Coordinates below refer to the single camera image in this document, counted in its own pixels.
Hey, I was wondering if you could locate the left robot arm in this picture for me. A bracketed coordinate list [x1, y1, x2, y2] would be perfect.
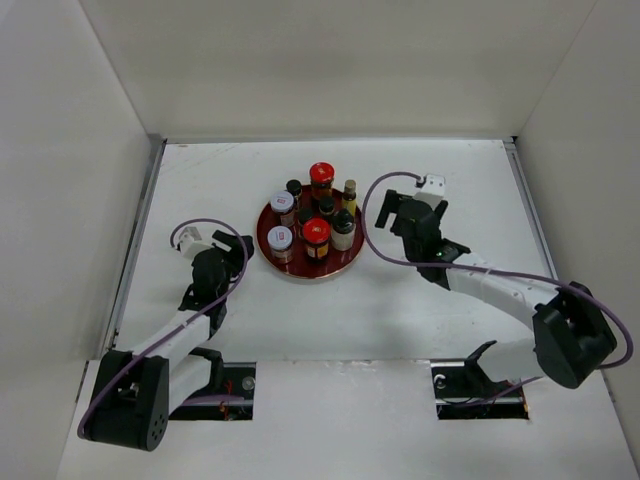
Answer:
[77, 220, 254, 451]

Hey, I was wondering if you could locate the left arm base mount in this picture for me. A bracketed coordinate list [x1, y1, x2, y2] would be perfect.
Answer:
[170, 347, 256, 421]

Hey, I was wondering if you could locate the red lid sauce jar back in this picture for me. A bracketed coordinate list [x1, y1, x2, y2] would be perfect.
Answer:
[309, 162, 335, 202]

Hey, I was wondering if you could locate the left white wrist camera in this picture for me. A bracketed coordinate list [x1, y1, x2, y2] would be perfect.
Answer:
[176, 226, 211, 260]

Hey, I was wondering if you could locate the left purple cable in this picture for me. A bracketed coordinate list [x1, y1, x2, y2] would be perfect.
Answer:
[76, 217, 257, 439]

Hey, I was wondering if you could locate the red lid sauce jar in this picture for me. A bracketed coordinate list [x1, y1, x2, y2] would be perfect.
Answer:
[302, 218, 331, 262]
[309, 162, 335, 202]

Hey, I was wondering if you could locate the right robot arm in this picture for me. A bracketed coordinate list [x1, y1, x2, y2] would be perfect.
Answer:
[375, 190, 617, 396]

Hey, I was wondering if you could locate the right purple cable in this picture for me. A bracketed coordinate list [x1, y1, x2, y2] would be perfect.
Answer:
[360, 171, 635, 406]

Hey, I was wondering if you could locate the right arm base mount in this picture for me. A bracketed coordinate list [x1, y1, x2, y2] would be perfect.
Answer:
[430, 341, 529, 420]

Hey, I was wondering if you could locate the red round tray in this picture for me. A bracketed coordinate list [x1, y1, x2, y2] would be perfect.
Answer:
[256, 185, 364, 280]

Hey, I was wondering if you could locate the purple cable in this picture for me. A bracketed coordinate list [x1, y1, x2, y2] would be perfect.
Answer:
[76, 217, 257, 439]
[360, 171, 635, 406]

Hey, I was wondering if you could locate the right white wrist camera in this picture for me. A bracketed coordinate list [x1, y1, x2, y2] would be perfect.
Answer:
[413, 174, 446, 210]

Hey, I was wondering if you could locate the black cap dark bottle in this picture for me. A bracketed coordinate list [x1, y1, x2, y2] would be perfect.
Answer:
[331, 209, 356, 252]

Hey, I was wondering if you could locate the small black cap spice bottle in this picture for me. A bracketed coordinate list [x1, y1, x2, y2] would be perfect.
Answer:
[286, 179, 302, 212]

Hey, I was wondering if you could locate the white lid dark jar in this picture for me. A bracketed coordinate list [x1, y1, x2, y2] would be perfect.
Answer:
[270, 190, 296, 228]

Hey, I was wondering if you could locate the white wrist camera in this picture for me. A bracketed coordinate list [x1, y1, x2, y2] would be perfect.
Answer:
[176, 226, 211, 260]
[413, 174, 446, 210]

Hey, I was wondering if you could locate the beige cap yellow bottle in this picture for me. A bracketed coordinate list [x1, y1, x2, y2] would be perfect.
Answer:
[342, 179, 357, 217]

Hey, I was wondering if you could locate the white lid pink jar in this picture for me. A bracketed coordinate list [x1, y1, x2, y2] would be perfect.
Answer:
[267, 226, 294, 264]

